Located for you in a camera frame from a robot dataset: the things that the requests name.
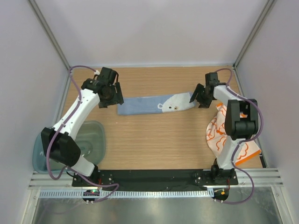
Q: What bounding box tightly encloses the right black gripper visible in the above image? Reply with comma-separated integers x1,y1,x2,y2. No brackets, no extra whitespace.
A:
190,84,213,109

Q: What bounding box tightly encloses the blue bear towel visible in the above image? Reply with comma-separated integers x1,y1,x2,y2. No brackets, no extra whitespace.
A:
117,92,195,115

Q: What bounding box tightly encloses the orange and white towel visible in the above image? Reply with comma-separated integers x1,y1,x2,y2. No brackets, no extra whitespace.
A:
206,103,261,165

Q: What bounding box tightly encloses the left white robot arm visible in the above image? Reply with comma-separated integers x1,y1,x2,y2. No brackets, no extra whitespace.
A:
41,78,124,187

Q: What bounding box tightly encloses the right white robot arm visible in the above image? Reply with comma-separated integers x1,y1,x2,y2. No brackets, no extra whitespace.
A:
190,81,263,186

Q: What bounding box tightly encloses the translucent blue plastic bin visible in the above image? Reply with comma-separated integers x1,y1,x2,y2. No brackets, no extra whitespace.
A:
32,121,106,174

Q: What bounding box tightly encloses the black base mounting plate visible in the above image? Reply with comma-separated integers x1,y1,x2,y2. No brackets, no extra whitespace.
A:
71,169,239,192

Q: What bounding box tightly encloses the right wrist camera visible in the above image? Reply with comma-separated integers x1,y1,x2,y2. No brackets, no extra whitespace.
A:
205,72,220,87

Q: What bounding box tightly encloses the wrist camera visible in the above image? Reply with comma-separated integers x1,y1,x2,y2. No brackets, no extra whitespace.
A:
93,67,119,86
205,72,220,87

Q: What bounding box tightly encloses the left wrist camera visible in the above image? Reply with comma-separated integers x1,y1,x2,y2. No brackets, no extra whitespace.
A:
93,67,119,86

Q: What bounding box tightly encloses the white slotted cable duct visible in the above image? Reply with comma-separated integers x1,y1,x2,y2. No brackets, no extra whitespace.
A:
39,189,214,199

